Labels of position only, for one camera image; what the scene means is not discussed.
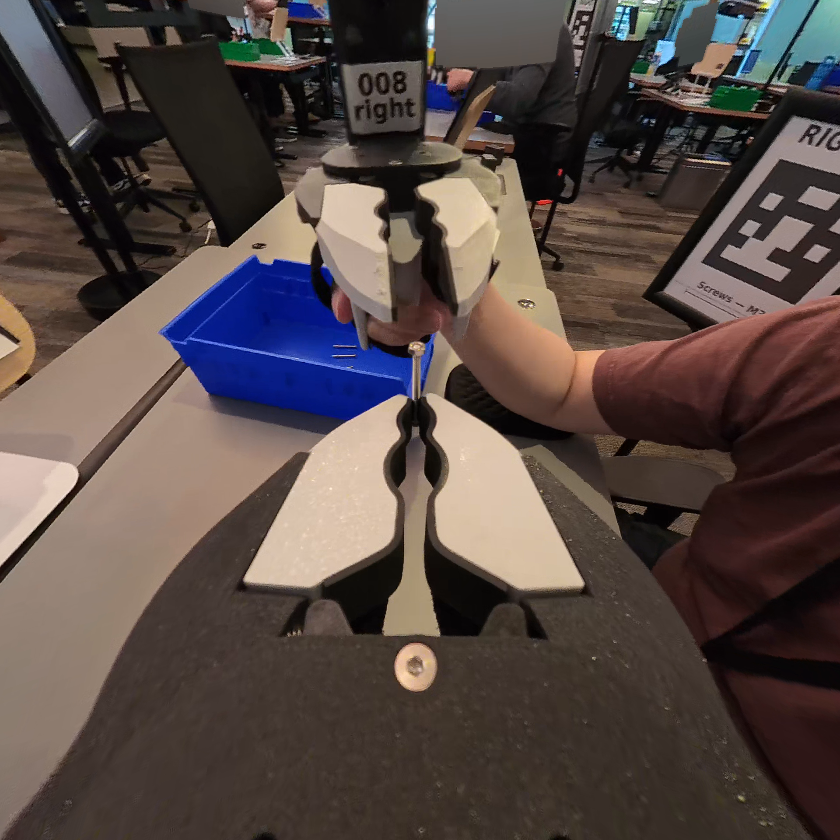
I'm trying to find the small blue storage bin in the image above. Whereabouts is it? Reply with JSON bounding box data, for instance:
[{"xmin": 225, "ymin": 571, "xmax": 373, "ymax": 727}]
[{"xmin": 423, "ymin": 79, "xmax": 496, "ymax": 130}]

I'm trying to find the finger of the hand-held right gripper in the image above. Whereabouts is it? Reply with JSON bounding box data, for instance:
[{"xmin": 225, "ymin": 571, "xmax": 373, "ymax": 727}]
[
  {"xmin": 315, "ymin": 184, "xmax": 396, "ymax": 352},
  {"xmin": 416, "ymin": 178, "xmax": 501, "ymax": 342}
]

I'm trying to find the tilted wooden board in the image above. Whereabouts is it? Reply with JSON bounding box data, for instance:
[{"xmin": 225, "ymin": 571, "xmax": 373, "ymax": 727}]
[{"xmin": 446, "ymin": 69, "xmax": 497, "ymax": 148}]

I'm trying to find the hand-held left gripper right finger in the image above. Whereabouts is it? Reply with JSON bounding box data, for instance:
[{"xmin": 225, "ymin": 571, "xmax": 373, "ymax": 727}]
[{"xmin": 419, "ymin": 392, "xmax": 587, "ymax": 636}]

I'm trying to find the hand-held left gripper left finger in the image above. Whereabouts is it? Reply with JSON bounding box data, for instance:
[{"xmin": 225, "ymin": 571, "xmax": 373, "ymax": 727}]
[{"xmin": 243, "ymin": 394, "xmax": 417, "ymax": 636}]

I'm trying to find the plain blue plastic bin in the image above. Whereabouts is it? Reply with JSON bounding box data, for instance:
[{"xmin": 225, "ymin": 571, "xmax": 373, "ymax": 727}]
[{"xmin": 159, "ymin": 255, "xmax": 436, "ymax": 421}]

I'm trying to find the black framed easel board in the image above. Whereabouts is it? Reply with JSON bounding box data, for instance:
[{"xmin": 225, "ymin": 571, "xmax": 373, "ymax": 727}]
[{"xmin": 0, "ymin": 0, "xmax": 178, "ymax": 322}]

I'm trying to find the person's right hand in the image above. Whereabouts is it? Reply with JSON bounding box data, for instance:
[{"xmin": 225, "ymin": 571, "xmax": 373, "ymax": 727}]
[{"xmin": 331, "ymin": 282, "xmax": 462, "ymax": 355}]

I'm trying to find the grey chair armrest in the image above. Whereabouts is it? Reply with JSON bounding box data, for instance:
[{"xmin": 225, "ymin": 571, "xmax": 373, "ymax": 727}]
[{"xmin": 600, "ymin": 456, "xmax": 727, "ymax": 514}]

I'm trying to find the distant marker sign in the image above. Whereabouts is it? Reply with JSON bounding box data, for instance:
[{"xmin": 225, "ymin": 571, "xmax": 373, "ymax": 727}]
[{"xmin": 570, "ymin": 0, "xmax": 596, "ymax": 67}]

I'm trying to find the person's right forearm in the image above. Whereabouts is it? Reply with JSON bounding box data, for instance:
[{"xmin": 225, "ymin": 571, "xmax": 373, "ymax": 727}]
[{"xmin": 453, "ymin": 282, "xmax": 608, "ymax": 435}]

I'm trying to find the framed marker sign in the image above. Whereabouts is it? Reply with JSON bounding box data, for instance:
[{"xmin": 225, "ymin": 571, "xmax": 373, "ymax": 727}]
[{"xmin": 643, "ymin": 88, "xmax": 840, "ymax": 330}]

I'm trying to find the grey metal box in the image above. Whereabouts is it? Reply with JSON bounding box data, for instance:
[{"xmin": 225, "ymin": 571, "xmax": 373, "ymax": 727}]
[{"xmin": 659, "ymin": 154, "xmax": 732, "ymax": 211}]

